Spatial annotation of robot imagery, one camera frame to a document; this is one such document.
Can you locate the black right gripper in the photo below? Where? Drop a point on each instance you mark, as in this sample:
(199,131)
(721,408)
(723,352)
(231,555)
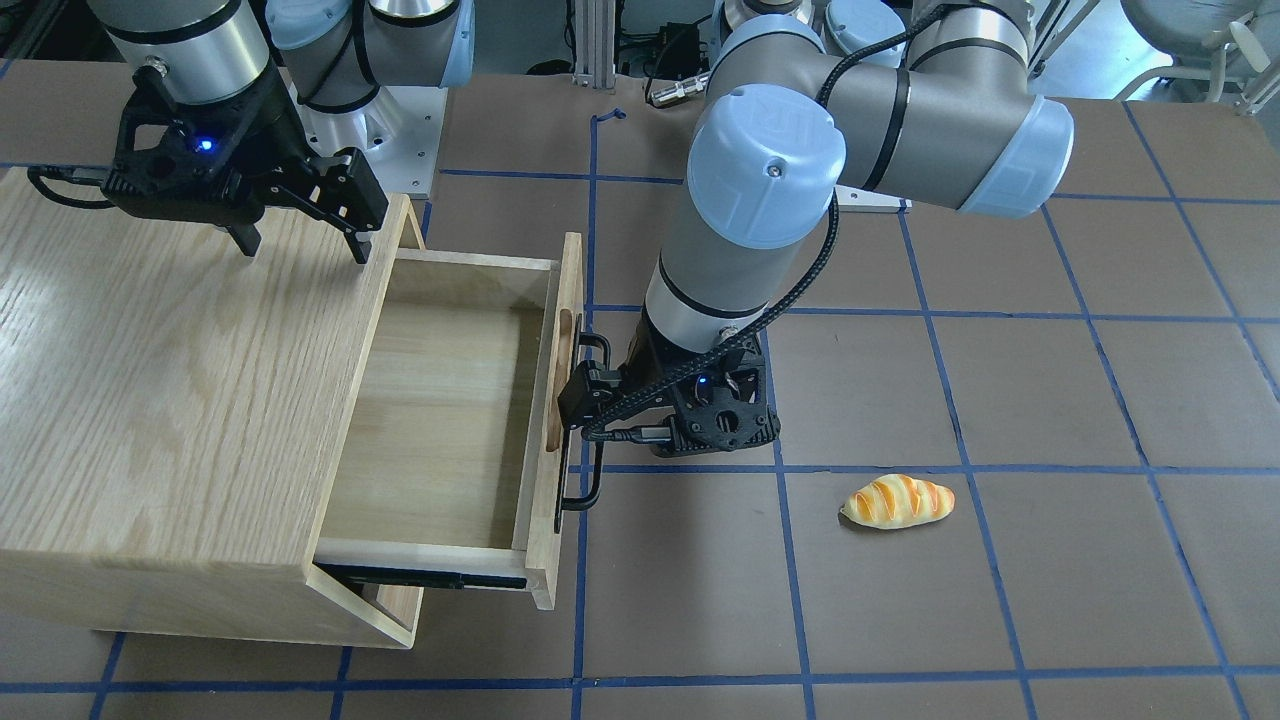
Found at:
(266,128)

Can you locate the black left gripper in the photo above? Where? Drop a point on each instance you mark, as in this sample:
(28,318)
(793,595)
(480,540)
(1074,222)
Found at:
(648,368)

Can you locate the wooden drawer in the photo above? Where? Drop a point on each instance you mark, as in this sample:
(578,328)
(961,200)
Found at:
(453,469)

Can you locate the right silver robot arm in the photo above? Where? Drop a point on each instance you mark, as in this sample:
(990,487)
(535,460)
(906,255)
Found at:
(334,56)

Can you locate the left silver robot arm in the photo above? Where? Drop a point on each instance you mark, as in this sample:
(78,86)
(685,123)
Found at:
(940,113)

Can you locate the wooden drawer cabinet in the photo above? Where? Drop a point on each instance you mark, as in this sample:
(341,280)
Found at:
(173,418)

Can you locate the toy bread loaf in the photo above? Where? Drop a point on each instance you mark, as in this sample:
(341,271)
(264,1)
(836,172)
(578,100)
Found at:
(898,501)

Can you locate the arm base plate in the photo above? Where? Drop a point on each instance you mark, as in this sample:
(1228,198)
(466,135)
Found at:
(400,140)
(857,200)

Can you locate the aluminium frame post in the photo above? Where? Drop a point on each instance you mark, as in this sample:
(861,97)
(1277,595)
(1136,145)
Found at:
(594,25)

